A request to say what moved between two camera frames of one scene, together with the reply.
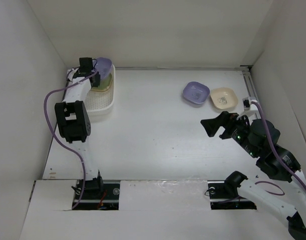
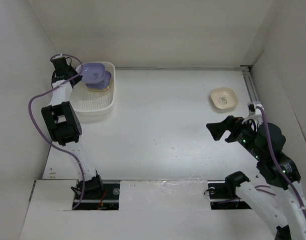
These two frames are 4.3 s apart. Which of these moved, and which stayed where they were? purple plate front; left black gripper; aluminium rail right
Moved: left black gripper; purple plate front
Stayed: aluminium rail right
